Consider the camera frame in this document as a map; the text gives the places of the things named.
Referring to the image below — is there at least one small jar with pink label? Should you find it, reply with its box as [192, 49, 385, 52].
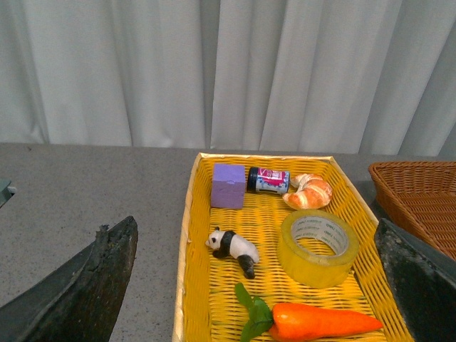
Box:
[247, 167, 290, 195]

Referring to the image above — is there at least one toy panda figure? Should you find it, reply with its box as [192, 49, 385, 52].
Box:
[204, 227, 260, 279]

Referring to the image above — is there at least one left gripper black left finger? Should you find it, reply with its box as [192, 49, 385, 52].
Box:
[1, 216, 138, 341]

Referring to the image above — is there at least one purple foam cube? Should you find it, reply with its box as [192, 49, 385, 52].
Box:
[211, 163, 246, 209]

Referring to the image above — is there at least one yellow tape roll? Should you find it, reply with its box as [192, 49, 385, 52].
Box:
[276, 209, 359, 289]

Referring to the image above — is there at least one toy croissant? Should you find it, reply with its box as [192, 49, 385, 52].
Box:
[282, 174, 333, 210]

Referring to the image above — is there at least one grey metal object at edge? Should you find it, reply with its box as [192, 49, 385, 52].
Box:
[0, 179, 17, 207]

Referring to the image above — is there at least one brown wicker basket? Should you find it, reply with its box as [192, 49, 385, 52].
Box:
[368, 161, 455, 259]

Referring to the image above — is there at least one toy orange carrot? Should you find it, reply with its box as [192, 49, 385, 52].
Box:
[234, 283, 383, 341]

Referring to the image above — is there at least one yellow woven basket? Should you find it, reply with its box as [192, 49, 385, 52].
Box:
[172, 153, 412, 341]

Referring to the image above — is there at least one white curtain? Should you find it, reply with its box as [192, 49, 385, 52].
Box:
[1, 1, 455, 158]

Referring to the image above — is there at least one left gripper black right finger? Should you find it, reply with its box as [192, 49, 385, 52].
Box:
[374, 219, 455, 341]

